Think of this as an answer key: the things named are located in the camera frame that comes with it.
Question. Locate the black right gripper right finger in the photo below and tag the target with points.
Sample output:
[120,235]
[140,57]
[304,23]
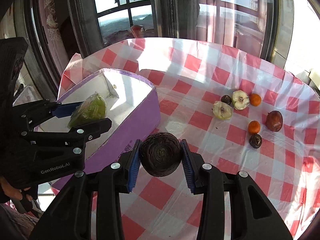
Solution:
[252,214]

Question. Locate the green apple half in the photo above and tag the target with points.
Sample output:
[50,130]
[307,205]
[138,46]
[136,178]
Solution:
[94,108]

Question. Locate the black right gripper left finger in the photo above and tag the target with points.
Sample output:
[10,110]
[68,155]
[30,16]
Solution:
[69,214]

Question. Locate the operator left hand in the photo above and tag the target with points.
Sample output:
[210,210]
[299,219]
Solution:
[8,192]

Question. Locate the small orange tangerine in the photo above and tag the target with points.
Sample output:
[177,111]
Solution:
[255,99]
[254,127]

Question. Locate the apple half facing up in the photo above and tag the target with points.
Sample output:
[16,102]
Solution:
[240,100]

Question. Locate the brown red passion fruit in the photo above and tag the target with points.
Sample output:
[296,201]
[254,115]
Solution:
[274,121]

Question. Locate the purple cardboard box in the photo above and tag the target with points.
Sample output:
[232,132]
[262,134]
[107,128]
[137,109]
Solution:
[132,106]

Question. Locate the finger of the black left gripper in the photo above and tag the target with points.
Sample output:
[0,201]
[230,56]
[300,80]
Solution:
[29,115]
[75,139]

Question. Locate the pink lace curtain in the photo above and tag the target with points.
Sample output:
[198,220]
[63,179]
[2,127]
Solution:
[52,34]

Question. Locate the black window frame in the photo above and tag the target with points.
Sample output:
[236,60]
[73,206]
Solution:
[87,26]

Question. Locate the small dark wrinkled fruit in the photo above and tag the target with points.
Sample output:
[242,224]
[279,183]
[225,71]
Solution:
[255,141]
[226,99]

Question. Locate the dark purple round fruit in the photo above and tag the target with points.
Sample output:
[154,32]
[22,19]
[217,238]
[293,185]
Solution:
[160,154]

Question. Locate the red white checkered tablecloth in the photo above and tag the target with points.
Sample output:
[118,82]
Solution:
[190,76]

